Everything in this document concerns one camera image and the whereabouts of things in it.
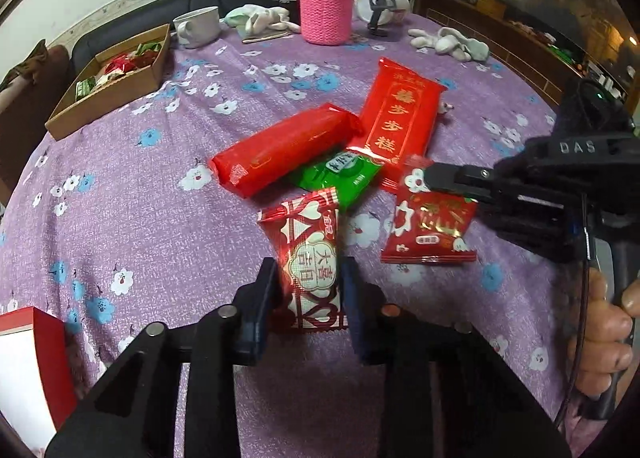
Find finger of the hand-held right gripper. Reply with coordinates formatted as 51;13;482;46
422;160;526;206
470;198;578;265

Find plump red long snack packet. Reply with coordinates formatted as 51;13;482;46
207;103;366;200

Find person's right hand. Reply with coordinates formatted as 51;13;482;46
567;268;640;399

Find green square snack packet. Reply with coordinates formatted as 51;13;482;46
292;150;383;211

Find red gold print snack packet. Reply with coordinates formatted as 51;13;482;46
380;155;478;265

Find flat red long snack packet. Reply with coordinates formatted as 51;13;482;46
347;57;448;191

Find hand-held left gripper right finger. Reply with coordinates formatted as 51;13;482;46
340;258;573;458

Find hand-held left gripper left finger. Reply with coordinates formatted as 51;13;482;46
45;257;283;458

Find cardboard tray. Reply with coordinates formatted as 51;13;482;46
45;23;173;141

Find white mug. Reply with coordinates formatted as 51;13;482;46
172;6;223;50

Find red white heart snack packet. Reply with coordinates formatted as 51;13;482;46
256;187;348;334

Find dark sofa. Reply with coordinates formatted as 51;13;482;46
72;0;306;69

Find red box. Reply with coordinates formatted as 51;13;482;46
0;307;81;458

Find white bowl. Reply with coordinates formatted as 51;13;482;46
354;0;411;26

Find brown chair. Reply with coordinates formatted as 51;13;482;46
0;40;71;204

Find tan flat card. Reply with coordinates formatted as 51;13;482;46
241;30;296;45

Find white gloves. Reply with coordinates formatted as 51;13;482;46
407;27;491;63

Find small red snack packet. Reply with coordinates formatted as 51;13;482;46
102;52;138;76

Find black cable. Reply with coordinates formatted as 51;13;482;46
552;190;596;436

